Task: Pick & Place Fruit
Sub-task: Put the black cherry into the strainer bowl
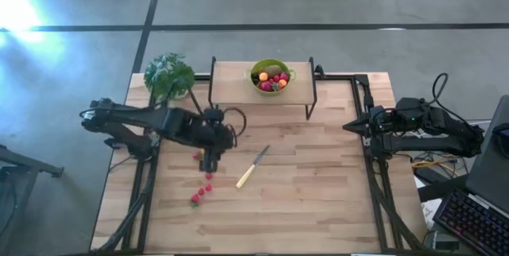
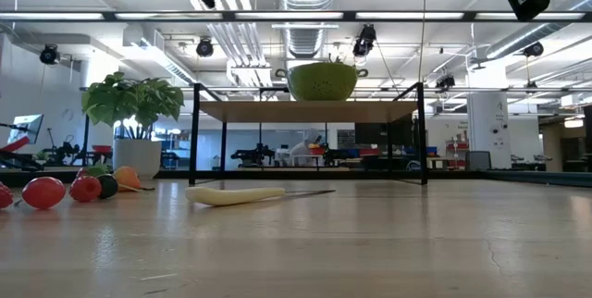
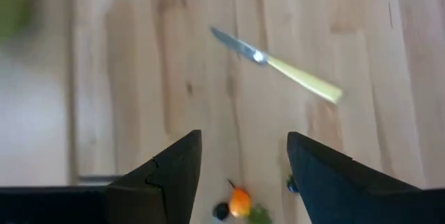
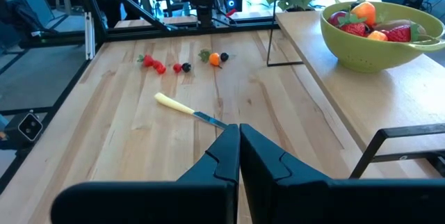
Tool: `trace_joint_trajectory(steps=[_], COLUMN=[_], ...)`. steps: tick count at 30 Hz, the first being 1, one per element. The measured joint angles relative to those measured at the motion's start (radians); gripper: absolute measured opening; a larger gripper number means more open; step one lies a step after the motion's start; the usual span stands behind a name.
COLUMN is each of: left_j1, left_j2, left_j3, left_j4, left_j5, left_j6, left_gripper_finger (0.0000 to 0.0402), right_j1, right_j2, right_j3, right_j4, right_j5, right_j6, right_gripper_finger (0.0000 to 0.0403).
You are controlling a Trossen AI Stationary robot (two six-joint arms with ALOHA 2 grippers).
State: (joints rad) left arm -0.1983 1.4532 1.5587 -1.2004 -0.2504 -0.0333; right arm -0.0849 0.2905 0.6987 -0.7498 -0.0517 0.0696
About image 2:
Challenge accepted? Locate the green leafy plant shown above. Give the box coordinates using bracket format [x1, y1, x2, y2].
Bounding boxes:
[81, 71, 185, 141]

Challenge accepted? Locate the thin hanging cable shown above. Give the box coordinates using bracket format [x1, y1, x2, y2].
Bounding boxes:
[418, 0, 427, 84]

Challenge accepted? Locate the black overhead rig beam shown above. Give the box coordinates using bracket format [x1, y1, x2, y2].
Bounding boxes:
[0, 9, 592, 23]

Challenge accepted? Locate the red board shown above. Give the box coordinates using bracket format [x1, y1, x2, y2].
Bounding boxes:
[0, 135, 30, 154]

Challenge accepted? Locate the white round pillar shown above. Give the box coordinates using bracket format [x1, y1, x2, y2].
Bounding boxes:
[466, 92, 512, 170]

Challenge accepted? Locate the knife with cream handle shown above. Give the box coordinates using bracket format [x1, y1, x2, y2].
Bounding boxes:
[184, 185, 337, 207]

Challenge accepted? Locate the person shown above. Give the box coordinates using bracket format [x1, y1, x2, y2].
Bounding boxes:
[289, 127, 323, 168]

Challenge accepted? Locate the grey box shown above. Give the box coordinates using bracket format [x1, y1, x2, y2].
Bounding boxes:
[464, 150, 492, 171]

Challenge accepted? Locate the computer monitor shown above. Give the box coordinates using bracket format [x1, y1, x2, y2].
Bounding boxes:
[7, 113, 45, 145]

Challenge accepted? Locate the white plant pot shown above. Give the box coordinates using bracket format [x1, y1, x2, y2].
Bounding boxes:
[112, 138, 163, 179]

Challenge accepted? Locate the red strawberry with leaves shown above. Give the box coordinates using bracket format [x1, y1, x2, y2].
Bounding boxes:
[76, 162, 112, 180]

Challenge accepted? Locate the wooden shelf with black legs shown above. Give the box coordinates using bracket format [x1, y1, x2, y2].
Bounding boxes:
[189, 81, 427, 186]

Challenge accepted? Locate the green colander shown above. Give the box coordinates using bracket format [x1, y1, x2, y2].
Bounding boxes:
[275, 56, 370, 102]

